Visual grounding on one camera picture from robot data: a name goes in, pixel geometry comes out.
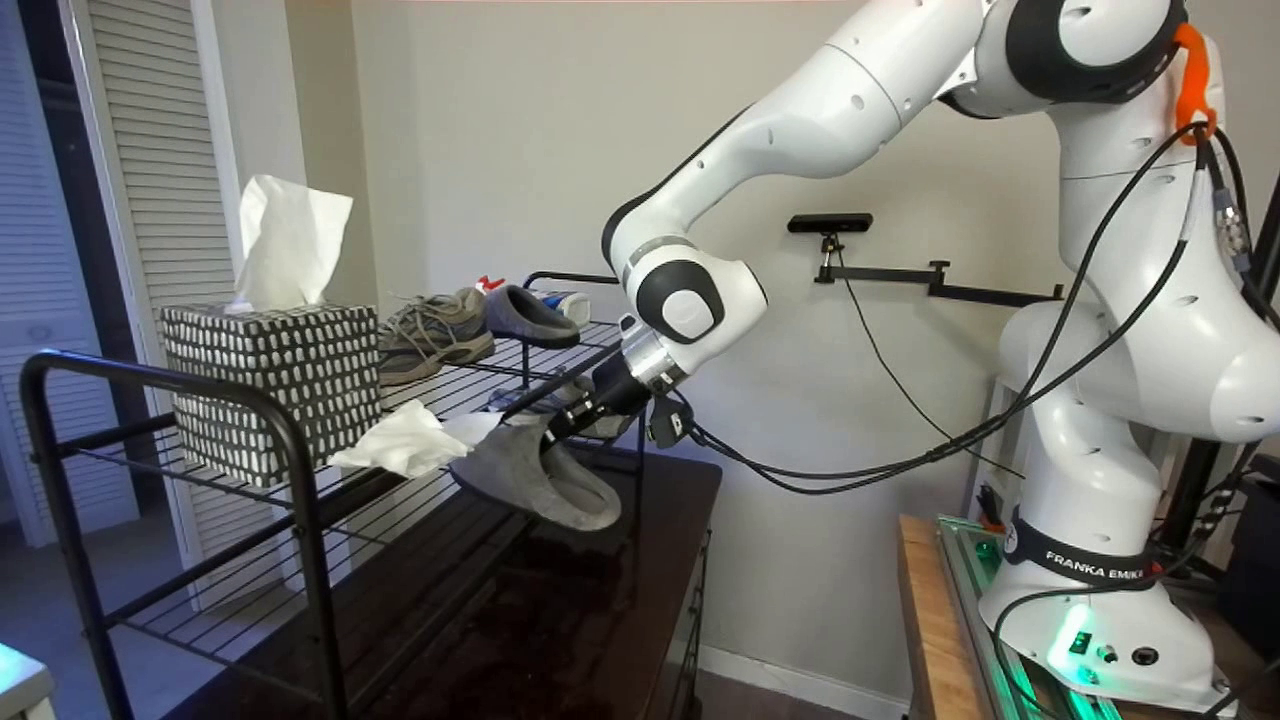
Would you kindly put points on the black equipment box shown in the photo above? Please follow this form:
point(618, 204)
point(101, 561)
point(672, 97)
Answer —
point(1252, 553)

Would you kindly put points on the dark wooden dresser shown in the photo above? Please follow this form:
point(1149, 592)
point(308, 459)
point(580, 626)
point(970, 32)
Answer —
point(573, 615)

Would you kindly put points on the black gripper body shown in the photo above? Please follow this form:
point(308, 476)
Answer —
point(614, 396)

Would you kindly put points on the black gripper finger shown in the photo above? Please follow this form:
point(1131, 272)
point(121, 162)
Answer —
point(562, 422)

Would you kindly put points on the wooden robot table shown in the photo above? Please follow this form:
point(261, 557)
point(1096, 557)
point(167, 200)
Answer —
point(932, 626)

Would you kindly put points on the grey house slipper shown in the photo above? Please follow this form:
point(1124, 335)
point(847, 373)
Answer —
point(525, 317)
point(541, 481)

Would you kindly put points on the white tissue in box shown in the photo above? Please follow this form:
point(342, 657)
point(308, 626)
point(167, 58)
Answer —
point(285, 247)

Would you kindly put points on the beige laced sneaker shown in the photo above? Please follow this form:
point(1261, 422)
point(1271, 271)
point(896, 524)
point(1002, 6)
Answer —
point(443, 331)

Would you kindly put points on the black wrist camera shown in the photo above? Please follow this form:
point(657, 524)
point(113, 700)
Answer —
point(665, 422)

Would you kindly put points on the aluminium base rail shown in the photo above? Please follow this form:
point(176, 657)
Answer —
point(994, 664)

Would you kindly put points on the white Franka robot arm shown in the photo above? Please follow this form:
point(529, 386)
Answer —
point(1132, 335)

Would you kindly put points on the black white patterned tissue box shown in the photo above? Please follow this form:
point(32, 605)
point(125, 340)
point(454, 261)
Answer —
point(272, 386)

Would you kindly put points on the crumpled white tissue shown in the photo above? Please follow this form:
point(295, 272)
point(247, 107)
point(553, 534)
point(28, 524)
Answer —
point(400, 443)

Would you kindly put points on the black metal shoe rack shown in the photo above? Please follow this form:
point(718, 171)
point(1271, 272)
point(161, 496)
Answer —
point(303, 466)

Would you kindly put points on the white louvered closet door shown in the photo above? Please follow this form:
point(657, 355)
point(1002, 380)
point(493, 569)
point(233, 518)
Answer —
point(161, 162)

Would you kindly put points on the black camera on boom stand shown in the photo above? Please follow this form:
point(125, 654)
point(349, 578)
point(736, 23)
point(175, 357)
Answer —
point(932, 283)

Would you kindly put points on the white framed panel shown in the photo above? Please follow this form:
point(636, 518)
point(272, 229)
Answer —
point(998, 452)

